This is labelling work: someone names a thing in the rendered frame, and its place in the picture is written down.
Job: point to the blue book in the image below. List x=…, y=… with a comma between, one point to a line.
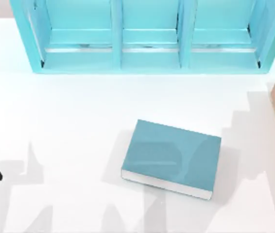
x=169, y=157

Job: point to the light blue rack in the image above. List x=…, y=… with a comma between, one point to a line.
x=149, y=58

